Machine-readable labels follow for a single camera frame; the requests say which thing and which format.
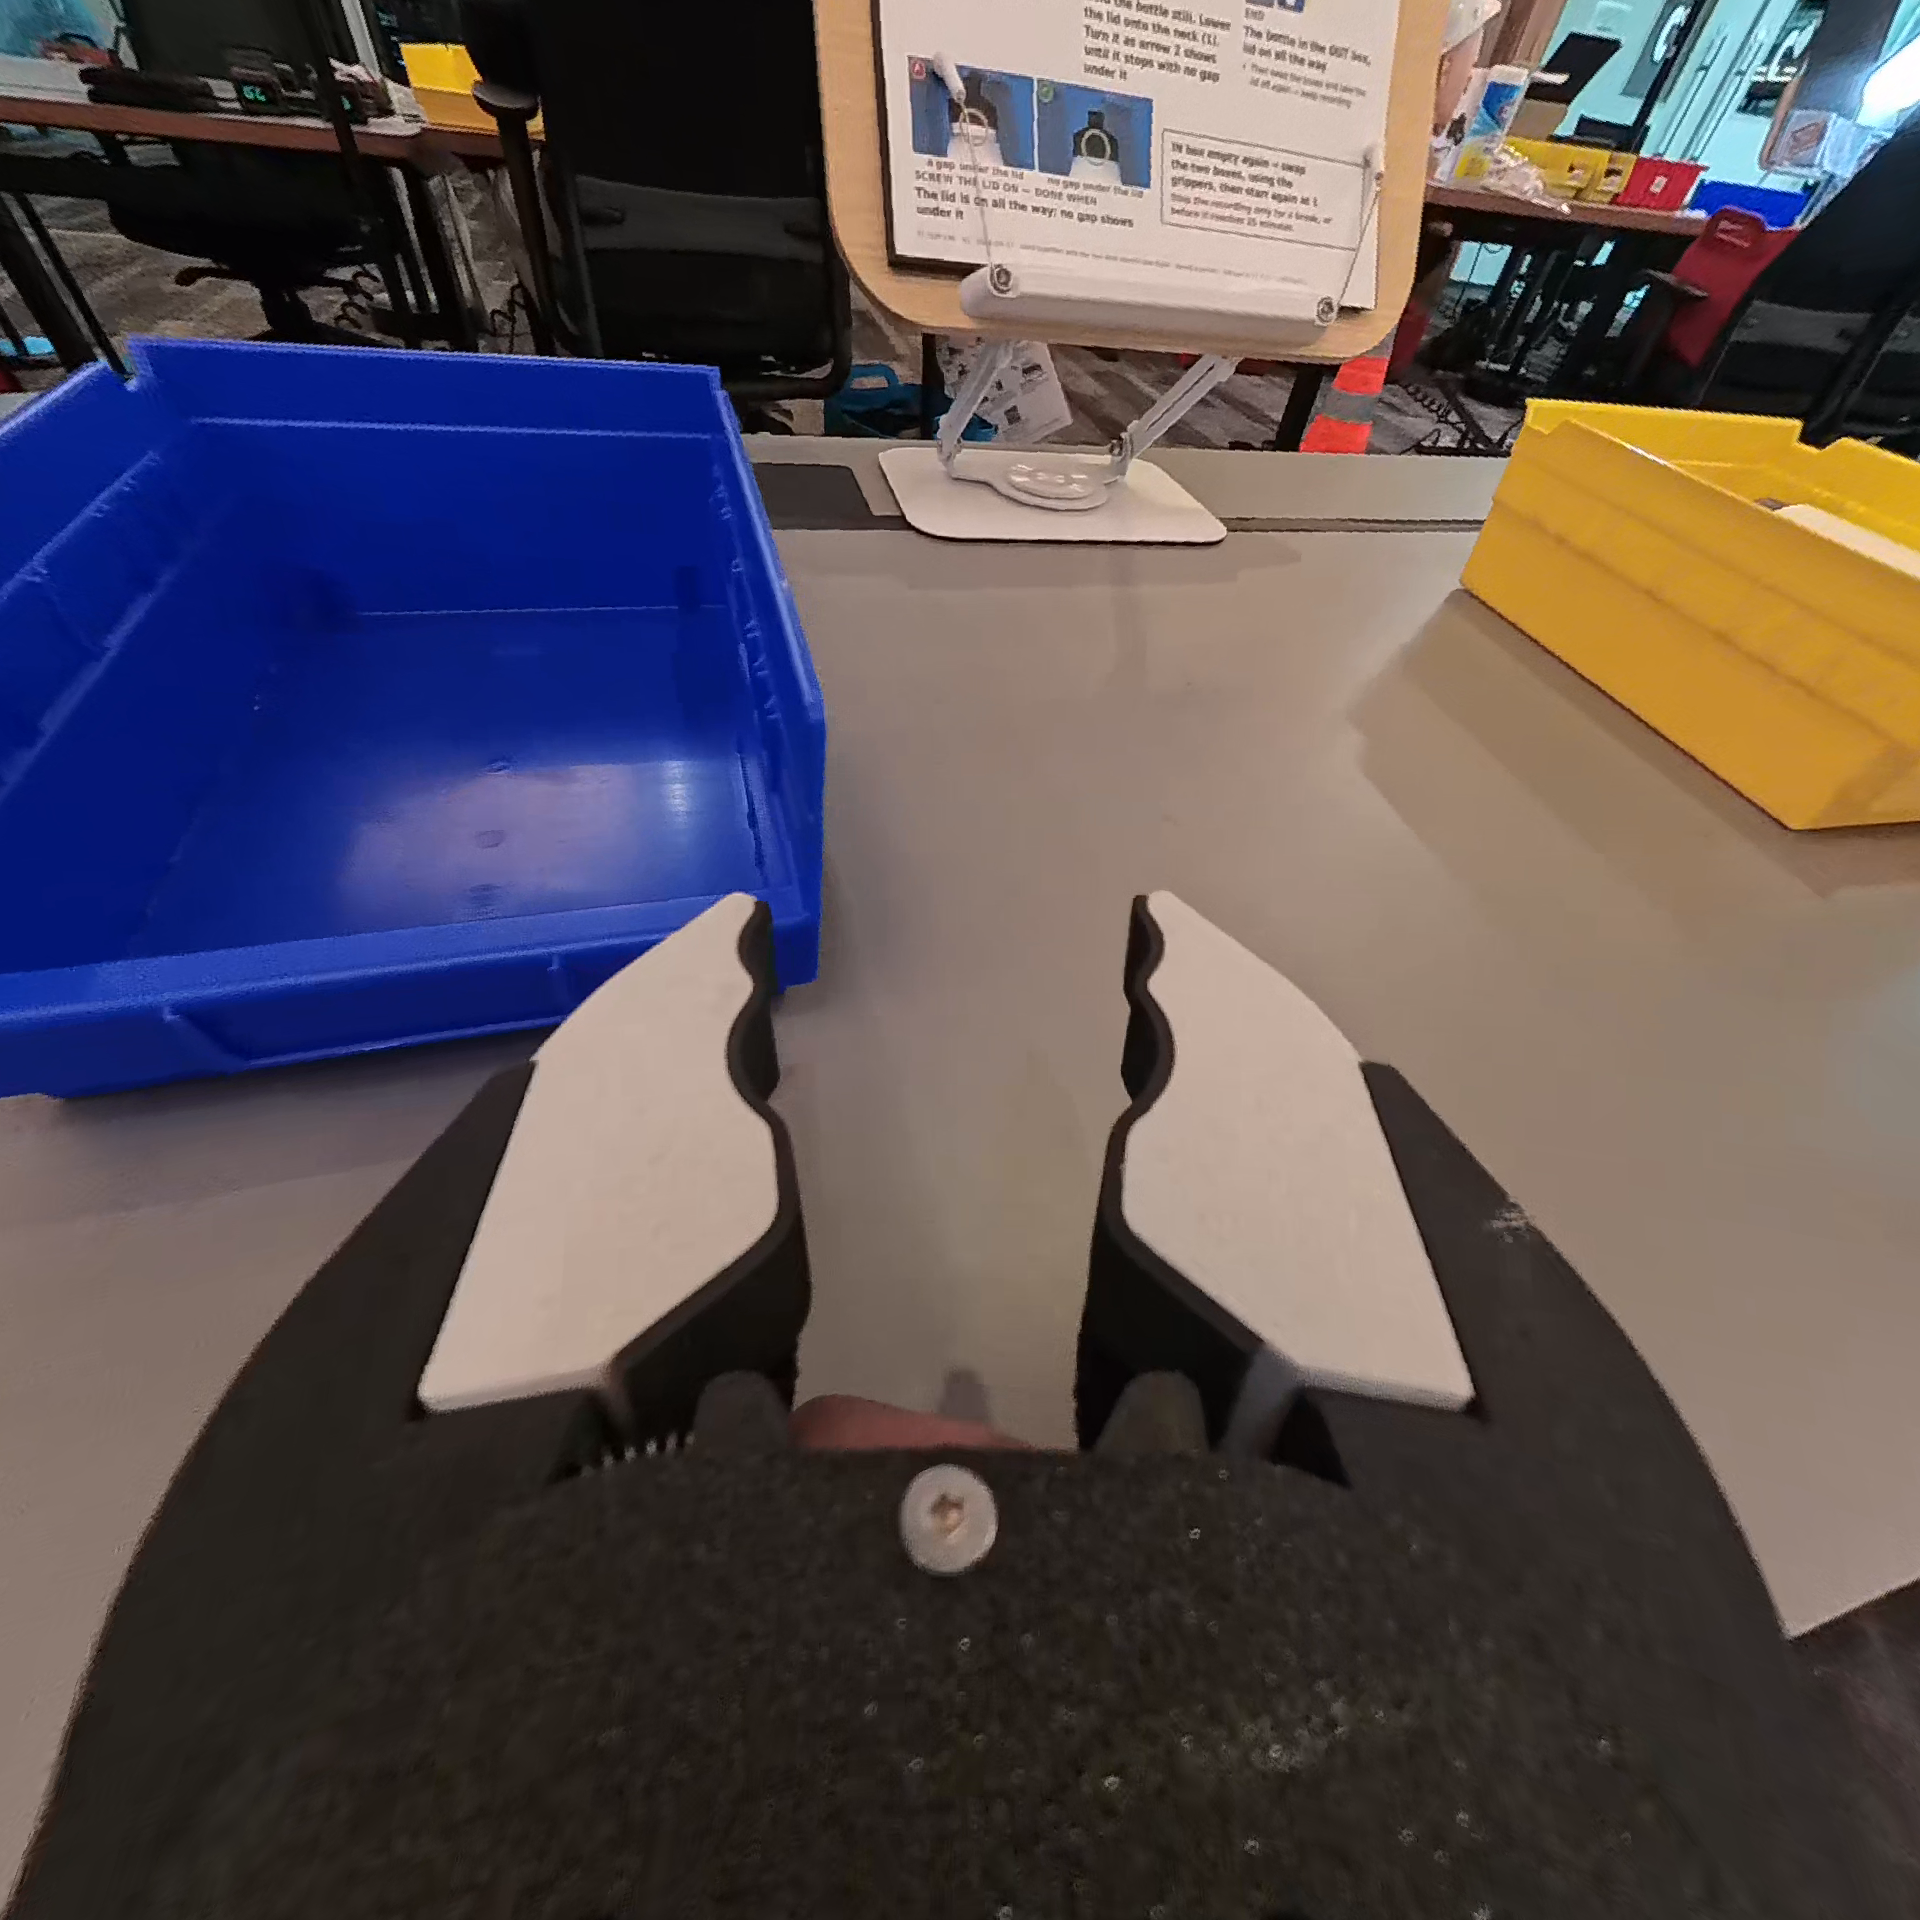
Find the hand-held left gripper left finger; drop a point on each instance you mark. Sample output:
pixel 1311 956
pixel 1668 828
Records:
pixel 629 1201

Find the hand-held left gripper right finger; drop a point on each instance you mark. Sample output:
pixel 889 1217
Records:
pixel 1275 1201

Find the blue plastic bin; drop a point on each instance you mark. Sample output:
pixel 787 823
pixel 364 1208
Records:
pixel 375 751

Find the yellow plastic bin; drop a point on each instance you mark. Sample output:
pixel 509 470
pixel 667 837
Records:
pixel 1651 629

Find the orange traffic cone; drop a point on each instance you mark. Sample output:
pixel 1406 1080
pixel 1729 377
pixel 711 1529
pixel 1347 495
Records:
pixel 1352 406

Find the hanging printed sheet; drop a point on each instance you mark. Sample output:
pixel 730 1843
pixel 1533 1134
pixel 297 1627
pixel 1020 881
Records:
pixel 1036 399

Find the black office chair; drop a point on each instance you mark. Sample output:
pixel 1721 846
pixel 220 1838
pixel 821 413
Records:
pixel 1846 303
pixel 254 211
pixel 676 181

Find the red office chair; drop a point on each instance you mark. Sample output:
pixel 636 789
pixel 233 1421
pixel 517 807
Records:
pixel 1725 272

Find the wooden table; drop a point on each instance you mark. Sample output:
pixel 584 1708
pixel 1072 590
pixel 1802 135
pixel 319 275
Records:
pixel 182 118
pixel 1573 203

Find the wooden instruction board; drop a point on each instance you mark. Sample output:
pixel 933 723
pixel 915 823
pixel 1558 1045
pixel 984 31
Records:
pixel 845 181

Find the small yellow bin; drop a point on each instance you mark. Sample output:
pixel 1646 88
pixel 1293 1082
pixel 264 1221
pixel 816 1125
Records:
pixel 443 83
pixel 1558 166

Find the small red bin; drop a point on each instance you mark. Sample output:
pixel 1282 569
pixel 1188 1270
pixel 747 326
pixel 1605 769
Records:
pixel 1659 181

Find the instruction board on stand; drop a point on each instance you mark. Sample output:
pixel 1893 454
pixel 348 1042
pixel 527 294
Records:
pixel 1275 108

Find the small blue bin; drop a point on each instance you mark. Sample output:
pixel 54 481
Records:
pixel 1747 203

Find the white wipes canister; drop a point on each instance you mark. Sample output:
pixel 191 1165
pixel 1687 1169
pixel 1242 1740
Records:
pixel 1493 112

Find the black charger with green display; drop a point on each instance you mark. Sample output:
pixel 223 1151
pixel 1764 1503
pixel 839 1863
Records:
pixel 287 93

